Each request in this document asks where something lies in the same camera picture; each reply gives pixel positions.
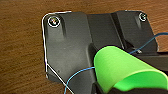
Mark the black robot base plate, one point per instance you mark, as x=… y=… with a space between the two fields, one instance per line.
x=70 y=36

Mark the black robot base strut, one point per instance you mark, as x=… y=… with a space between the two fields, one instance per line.
x=156 y=57

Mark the small green bowl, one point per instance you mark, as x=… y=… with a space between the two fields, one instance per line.
x=123 y=68

